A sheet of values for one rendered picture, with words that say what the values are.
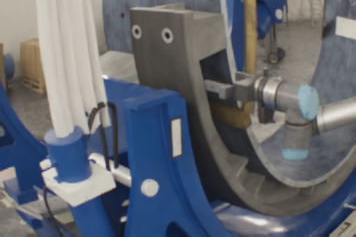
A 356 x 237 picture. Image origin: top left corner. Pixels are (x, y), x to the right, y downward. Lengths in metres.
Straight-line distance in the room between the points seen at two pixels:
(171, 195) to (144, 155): 0.21
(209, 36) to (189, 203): 0.57
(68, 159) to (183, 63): 0.48
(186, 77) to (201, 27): 0.16
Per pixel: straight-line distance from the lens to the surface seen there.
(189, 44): 1.68
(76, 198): 1.63
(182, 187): 1.81
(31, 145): 3.57
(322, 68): 3.67
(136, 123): 1.64
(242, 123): 1.94
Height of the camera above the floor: 2.58
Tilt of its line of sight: 16 degrees down
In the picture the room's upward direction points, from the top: 1 degrees counter-clockwise
